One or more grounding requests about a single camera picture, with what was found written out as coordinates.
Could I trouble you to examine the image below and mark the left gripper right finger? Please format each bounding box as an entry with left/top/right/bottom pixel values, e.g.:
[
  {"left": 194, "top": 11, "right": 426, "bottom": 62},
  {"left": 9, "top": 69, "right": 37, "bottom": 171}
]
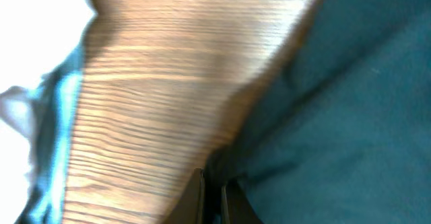
[{"left": 221, "top": 180, "right": 263, "bottom": 224}]

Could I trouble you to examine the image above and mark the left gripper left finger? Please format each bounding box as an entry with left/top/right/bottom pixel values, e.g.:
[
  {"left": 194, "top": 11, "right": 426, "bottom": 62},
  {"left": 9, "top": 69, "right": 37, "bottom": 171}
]
[{"left": 163, "top": 168, "right": 205, "bottom": 224}]

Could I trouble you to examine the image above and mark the black t-shirt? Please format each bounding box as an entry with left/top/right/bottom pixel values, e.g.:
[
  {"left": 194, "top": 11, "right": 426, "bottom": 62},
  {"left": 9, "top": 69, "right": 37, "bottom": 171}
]
[{"left": 205, "top": 0, "right": 430, "bottom": 223}]

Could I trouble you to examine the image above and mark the folded grey denim garment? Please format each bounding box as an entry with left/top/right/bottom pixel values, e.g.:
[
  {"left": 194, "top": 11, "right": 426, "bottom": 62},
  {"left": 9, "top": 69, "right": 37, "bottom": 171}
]
[{"left": 18, "top": 43, "right": 86, "bottom": 224}]

